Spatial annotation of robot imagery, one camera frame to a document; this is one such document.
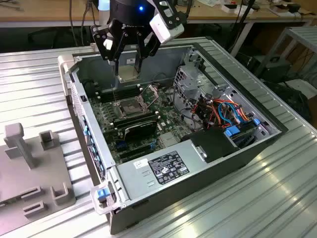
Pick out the black plastic shroud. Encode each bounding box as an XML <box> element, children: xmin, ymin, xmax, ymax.
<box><xmin>180</xmin><ymin>128</ymin><xmax>241</xmax><ymax>164</ymax></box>

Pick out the silver chipset heatsink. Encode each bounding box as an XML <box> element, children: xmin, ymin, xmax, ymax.
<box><xmin>159</xmin><ymin>133</ymin><xmax>180</xmax><ymax>148</ymax></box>

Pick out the grey parts rack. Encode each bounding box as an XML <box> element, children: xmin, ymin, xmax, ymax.
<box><xmin>0</xmin><ymin>122</ymin><xmax>76</xmax><ymax>233</ymax></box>

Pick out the green motherboard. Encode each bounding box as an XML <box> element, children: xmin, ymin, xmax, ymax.
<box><xmin>88</xmin><ymin>83</ymin><xmax>189</xmax><ymax>166</ymax></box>

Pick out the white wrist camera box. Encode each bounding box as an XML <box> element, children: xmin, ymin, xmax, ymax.
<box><xmin>149</xmin><ymin>0</ymin><xmax>187</xmax><ymax>46</ymax></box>

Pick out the green RAM stick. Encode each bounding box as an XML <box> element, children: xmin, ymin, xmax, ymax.
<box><xmin>112</xmin><ymin>113</ymin><xmax>159</xmax><ymax>130</ymax></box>

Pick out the silver CPU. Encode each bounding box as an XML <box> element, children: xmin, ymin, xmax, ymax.
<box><xmin>117</xmin><ymin>66</ymin><xmax>139</xmax><ymax>84</ymax></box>

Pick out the black wire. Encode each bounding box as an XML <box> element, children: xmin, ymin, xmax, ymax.
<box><xmin>172</xmin><ymin>84</ymin><xmax>199</xmax><ymax>129</ymax></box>
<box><xmin>81</xmin><ymin>78</ymin><xmax>101</xmax><ymax>88</ymax></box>

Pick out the orange wire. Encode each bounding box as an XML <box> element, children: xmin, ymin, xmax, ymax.
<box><xmin>211</xmin><ymin>98</ymin><xmax>250</xmax><ymax>121</ymax></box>

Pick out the black bag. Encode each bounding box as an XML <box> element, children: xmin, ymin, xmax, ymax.
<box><xmin>266</xmin><ymin>80</ymin><xmax>313</xmax><ymax>122</ymax></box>

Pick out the silver metal drive cage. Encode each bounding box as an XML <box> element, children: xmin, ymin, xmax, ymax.
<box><xmin>173</xmin><ymin>64</ymin><xmax>216</xmax><ymax>129</ymax></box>

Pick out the black graphics card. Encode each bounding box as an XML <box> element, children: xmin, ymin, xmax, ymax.
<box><xmin>123</xmin><ymin>120</ymin><xmax>159</xmax><ymax>144</ymax></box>

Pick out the metal socket cover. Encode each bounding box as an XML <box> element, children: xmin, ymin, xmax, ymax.
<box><xmin>138</xmin><ymin>83</ymin><xmax>161</xmax><ymax>110</ymax></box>

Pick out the hard disk in blue carrier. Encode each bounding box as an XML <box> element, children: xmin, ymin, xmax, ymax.
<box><xmin>223</xmin><ymin>123</ymin><xmax>259</xmax><ymax>147</ymax></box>

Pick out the black RAM slot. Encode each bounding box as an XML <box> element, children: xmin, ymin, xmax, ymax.
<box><xmin>95</xmin><ymin>84</ymin><xmax>140</xmax><ymax>94</ymax></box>
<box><xmin>96</xmin><ymin>87</ymin><xmax>141</xmax><ymax>97</ymax></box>
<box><xmin>98</xmin><ymin>90</ymin><xmax>142</xmax><ymax>100</ymax></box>
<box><xmin>99</xmin><ymin>93</ymin><xmax>144</xmax><ymax>103</ymax></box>

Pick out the grey metal shelf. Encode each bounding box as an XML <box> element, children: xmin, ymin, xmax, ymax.
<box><xmin>255</xmin><ymin>26</ymin><xmax>317</xmax><ymax>82</ymax></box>

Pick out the black expansion slot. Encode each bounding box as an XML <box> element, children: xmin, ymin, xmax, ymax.
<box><xmin>120</xmin><ymin>150</ymin><xmax>153</xmax><ymax>162</ymax></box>
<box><xmin>118</xmin><ymin>143</ymin><xmax>152</xmax><ymax>154</ymax></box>

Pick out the brown cardboard box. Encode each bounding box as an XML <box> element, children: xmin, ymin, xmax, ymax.
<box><xmin>268</xmin><ymin>3</ymin><xmax>302</xmax><ymax>17</ymax></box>

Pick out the wooden desk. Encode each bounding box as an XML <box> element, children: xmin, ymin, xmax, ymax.
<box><xmin>0</xmin><ymin>0</ymin><xmax>317</xmax><ymax>28</ymax></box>

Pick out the grey PC case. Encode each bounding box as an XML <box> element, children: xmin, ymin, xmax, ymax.
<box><xmin>57</xmin><ymin>41</ymin><xmax>289</xmax><ymax>235</ymax></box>

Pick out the blue wire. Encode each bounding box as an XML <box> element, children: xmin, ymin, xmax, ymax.
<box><xmin>217</xmin><ymin>102</ymin><xmax>243</xmax><ymax>124</ymax></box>

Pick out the silver power supply unit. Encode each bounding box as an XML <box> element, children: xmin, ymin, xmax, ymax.
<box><xmin>115</xmin><ymin>139</ymin><xmax>208</xmax><ymax>202</ymax></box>

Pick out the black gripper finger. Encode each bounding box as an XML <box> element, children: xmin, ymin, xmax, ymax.
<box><xmin>133</xmin><ymin>29</ymin><xmax>163</xmax><ymax>74</ymax></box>
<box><xmin>90</xmin><ymin>24</ymin><xmax>128</xmax><ymax>76</ymax></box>

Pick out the black equipment case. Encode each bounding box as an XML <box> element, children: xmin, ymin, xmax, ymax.
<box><xmin>260</xmin><ymin>56</ymin><xmax>292</xmax><ymax>82</ymax></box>

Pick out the blue case latch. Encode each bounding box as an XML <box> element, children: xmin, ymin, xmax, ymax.
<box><xmin>97</xmin><ymin>188</ymin><xmax>109</xmax><ymax>201</ymax></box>

